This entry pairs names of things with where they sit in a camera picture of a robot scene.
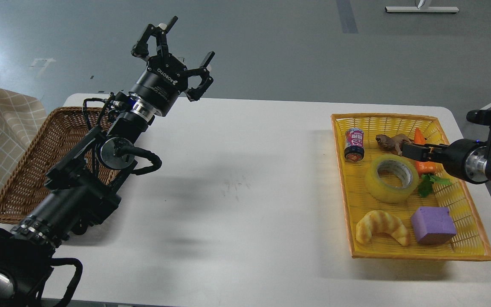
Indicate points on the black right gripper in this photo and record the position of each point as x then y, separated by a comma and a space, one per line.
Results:
463, 159

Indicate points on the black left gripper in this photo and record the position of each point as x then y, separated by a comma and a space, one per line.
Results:
160, 83

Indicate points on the yellow tape roll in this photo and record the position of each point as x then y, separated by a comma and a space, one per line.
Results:
400, 168

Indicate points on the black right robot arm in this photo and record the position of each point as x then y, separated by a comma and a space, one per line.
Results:
482, 117

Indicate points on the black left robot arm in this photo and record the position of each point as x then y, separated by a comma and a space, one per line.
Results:
83, 185

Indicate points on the toy carrot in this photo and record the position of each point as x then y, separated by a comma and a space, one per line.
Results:
428, 178

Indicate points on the brown toy animal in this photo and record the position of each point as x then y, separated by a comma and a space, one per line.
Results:
392, 144

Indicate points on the yellow plastic basket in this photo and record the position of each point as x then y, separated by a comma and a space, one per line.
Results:
471, 242

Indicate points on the pink drink can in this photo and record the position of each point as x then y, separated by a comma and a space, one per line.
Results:
354, 149

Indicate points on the purple foam block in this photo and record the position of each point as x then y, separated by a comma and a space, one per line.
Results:
433, 225

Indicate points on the toy croissant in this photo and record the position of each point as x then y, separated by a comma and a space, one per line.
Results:
378, 221

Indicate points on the brown wicker basket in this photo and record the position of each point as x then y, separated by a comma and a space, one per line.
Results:
24, 190

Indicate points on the white stand base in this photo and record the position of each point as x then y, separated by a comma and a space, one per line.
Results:
422, 9

